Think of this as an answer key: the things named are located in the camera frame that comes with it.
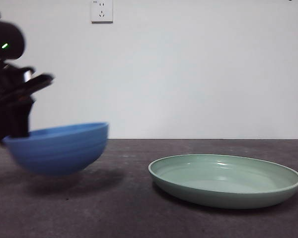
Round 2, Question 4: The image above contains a blue bowl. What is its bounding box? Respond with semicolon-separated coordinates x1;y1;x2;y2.
2;121;109;176

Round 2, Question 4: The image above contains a green plate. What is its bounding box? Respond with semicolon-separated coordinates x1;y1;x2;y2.
148;153;298;209

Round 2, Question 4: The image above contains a white wall socket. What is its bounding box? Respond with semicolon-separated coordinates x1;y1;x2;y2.
91;0;114;24

